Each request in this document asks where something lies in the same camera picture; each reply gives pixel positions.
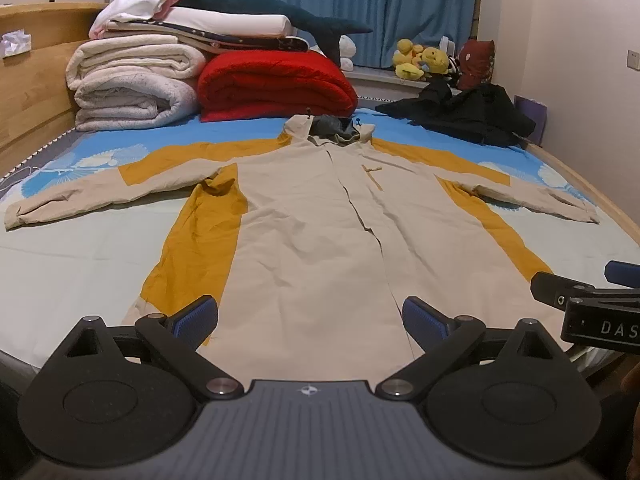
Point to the pink and white cloth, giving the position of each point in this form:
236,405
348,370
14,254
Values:
137,5

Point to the white wall outlet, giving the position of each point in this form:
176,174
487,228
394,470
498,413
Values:
634,59

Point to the dark red plush cushion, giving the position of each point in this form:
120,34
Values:
476,62

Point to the purple box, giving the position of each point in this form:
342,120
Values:
532,117

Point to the beige and yellow jacket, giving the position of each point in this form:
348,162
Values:
310,240

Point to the wooden bed headboard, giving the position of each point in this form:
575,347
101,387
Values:
35,90

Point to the dark and white folded clothes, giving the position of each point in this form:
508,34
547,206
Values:
235,22

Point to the pile of black clothes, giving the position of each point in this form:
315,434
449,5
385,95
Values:
465,110

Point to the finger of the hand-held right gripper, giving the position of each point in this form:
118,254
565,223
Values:
555,287
622,272

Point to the white folded quilt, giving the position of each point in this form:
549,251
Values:
125,80

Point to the white window sill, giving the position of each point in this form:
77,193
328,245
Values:
380,82

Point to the red folded blanket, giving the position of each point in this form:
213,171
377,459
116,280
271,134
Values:
275,85

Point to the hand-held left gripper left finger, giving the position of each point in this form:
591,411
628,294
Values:
197,316

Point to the white plush toy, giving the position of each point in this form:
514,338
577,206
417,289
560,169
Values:
347,50

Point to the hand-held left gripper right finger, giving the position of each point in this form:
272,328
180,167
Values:
425,321

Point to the yellow plush toy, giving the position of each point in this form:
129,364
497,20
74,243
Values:
436,61
407,60

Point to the dark teal shark plush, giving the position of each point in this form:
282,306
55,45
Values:
260,5

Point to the blue curtain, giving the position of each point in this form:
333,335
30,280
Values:
370,0

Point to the white tissue pack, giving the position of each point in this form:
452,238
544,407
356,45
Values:
15,42

